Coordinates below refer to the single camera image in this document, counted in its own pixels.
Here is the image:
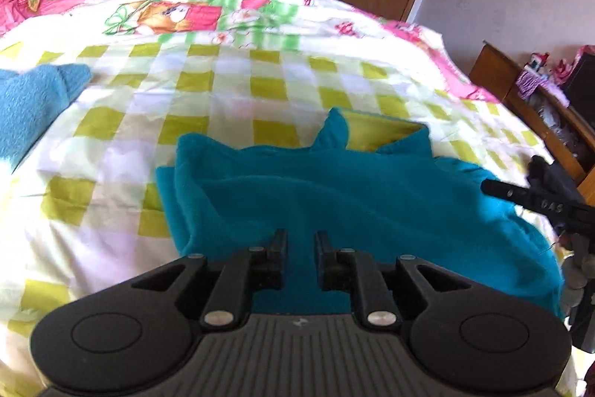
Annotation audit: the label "wooden side desk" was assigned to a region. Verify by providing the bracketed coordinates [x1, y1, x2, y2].
[469, 41, 594, 201]

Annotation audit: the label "purple patterned cloth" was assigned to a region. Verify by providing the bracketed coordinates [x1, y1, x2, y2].
[515, 70, 570, 108]

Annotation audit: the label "plush toys on desk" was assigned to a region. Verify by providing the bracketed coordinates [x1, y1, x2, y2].
[524, 44, 594, 86]

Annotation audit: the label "folded blue fleece blanket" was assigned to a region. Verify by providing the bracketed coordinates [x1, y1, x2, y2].
[1, 64, 92, 170]

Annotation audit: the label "checkered cartoon bed quilt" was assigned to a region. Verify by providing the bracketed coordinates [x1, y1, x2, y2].
[1, 0, 547, 396]

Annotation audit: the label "teal fleece jacket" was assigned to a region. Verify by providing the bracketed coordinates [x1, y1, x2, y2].
[155, 109, 564, 314]

